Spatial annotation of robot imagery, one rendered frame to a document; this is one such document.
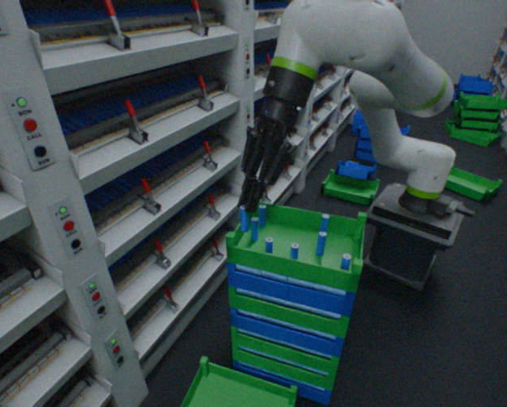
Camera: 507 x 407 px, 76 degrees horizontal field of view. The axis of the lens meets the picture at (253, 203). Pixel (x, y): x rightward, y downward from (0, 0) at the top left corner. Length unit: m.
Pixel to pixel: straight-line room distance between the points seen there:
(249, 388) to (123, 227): 0.63
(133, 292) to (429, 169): 1.06
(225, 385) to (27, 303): 0.65
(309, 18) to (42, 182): 0.53
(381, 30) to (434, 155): 0.79
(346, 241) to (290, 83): 0.43
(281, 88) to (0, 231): 0.52
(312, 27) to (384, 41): 0.13
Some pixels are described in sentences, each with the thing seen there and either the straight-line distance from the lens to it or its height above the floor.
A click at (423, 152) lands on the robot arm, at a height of 0.54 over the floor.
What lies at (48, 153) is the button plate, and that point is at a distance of 0.63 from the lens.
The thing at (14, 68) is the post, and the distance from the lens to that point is 0.60.
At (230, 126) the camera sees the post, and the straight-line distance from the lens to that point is 1.15.
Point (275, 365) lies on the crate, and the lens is 1.05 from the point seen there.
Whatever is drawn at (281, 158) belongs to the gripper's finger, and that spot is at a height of 0.75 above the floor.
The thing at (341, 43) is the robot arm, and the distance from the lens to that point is 0.61.
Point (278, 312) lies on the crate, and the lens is 0.86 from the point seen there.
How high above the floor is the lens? 1.02
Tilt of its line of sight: 33 degrees down
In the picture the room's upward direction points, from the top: straight up
